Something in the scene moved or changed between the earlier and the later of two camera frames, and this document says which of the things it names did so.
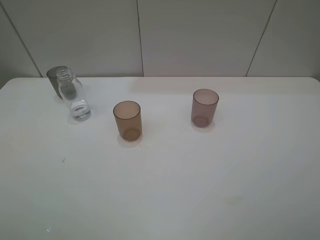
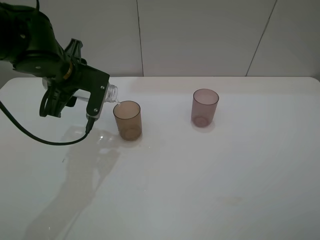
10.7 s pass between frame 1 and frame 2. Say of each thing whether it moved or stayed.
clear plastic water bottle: moved
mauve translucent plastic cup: stayed
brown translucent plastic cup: stayed
